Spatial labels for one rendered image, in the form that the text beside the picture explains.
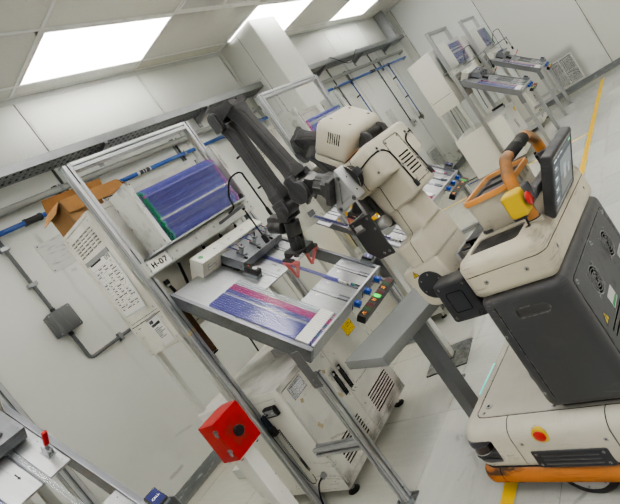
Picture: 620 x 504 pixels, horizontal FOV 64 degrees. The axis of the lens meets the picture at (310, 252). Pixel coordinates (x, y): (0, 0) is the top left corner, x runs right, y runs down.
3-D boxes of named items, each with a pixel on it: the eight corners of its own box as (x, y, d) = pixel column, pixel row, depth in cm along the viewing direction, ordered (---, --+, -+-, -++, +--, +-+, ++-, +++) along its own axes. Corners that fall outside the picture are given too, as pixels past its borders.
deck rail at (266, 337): (313, 360, 194) (313, 348, 191) (310, 363, 192) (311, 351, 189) (173, 303, 222) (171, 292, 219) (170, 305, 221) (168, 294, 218)
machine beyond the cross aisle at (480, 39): (576, 99, 737) (507, -12, 717) (571, 112, 675) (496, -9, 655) (493, 147, 825) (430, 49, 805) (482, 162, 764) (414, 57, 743)
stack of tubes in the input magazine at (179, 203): (241, 198, 262) (210, 155, 259) (174, 239, 223) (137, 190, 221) (228, 208, 270) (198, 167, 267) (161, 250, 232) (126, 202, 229)
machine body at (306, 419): (411, 394, 270) (346, 303, 263) (358, 500, 217) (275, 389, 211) (330, 414, 312) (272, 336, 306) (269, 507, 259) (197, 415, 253)
